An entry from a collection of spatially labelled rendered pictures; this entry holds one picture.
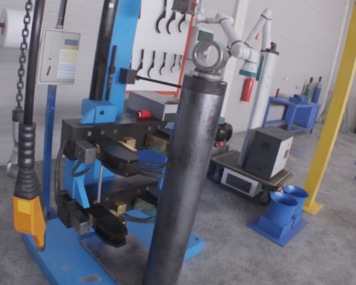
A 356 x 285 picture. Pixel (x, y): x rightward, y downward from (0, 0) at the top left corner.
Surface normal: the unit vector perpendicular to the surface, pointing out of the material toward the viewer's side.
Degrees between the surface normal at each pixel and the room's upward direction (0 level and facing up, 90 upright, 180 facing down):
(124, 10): 90
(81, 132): 90
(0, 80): 90
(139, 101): 90
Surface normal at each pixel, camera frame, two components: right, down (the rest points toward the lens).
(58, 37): 0.70, 0.32
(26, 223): 0.00, 0.27
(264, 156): -0.61, 0.10
